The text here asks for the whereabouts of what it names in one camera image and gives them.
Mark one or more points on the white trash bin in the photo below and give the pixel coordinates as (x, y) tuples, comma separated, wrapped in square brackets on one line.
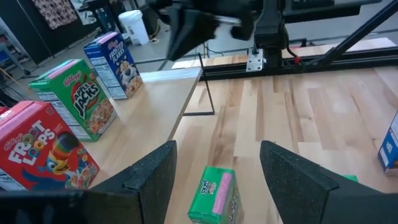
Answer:
[(133, 28)]

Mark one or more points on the blue Frosted Flakes cereal box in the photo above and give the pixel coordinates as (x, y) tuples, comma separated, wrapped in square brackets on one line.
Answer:
[(390, 149), (118, 65)]

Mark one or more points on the black operator desk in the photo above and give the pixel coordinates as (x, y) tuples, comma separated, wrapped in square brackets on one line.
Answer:
[(326, 12)]

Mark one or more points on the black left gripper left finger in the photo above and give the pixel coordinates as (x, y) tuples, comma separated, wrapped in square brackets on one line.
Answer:
[(133, 202)]

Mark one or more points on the brown patterned hanging cloth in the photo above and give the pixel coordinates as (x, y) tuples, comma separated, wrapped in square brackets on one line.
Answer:
[(56, 12)]

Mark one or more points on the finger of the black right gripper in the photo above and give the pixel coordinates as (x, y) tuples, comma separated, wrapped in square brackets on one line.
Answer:
[(189, 31), (243, 29)]

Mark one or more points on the black partition panel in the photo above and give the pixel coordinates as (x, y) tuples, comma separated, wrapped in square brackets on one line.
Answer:
[(18, 31)]

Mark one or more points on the silver corner bracket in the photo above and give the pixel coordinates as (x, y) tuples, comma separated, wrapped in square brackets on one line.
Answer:
[(255, 62)]

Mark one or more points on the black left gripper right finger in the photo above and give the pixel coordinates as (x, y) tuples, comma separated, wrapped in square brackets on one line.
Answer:
[(304, 196)]

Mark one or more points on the black aluminium table frame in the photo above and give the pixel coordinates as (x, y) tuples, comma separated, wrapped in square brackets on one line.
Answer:
[(342, 60)]

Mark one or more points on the white floral hanging cloth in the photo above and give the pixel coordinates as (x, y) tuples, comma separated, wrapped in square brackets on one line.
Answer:
[(84, 15)]

